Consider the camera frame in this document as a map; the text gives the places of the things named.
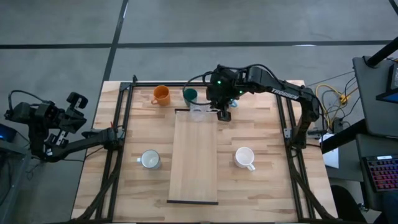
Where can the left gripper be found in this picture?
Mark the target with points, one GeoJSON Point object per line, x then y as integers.
{"type": "Point", "coordinates": [62, 119]}

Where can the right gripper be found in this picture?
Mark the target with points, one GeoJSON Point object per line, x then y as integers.
{"type": "Point", "coordinates": [225, 85]}

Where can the clear glass cup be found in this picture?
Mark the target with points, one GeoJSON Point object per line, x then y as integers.
{"type": "Point", "coordinates": [197, 114]}

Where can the green cup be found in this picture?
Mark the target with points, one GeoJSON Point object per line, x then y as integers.
{"type": "Point", "coordinates": [189, 95]}

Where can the orange mug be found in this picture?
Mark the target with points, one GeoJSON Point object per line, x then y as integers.
{"type": "Point", "coordinates": [161, 95]}

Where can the blue white floral mug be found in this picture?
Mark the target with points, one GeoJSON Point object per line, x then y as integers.
{"type": "Point", "coordinates": [149, 159]}

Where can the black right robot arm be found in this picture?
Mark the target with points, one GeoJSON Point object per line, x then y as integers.
{"type": "Point", "coordinates": [286, 91]}

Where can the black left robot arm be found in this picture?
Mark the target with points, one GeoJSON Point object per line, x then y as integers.
{"type": "Point", "coordinates": [93, 140]}

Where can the blue-lit device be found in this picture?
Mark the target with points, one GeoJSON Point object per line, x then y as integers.
{"type": "Point", "coordinates": [6, 135]}

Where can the grey side stand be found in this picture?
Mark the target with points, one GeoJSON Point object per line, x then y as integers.
{"type": "Point", "coordinates": [12, 161]}

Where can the white box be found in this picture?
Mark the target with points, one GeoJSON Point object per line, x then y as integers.
{"type": "Point", "coordinates": [331, 158]}

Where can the black desk bar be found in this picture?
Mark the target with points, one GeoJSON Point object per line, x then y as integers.
{"type": "Point", "coordinates": [342, 140]}

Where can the low grey desk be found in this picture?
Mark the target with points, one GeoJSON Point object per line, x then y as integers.
{"type": "Point", "coordinates": [367, 146]}

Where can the black chair base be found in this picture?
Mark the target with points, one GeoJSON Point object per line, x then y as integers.
{"type": "Point", "coordinates": [345, 202]}

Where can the laptop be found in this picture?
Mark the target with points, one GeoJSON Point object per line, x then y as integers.
{"type": "Point", "coordinates": [392, 93]}

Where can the backlit keyboard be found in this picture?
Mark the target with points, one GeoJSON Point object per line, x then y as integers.
{"type": "Point", "coordinates": [384, 172]}

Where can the black pole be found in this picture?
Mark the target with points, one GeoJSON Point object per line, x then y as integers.
{"type": "Point", "coordinates": [382, 51]}

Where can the person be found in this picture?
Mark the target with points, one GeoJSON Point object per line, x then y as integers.
{"type": "Point", "coordinates": [391, 208]}

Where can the black aluminium table frame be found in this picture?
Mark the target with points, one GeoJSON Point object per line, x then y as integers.
{"type": "Point", "coordinates": [149, 84]}

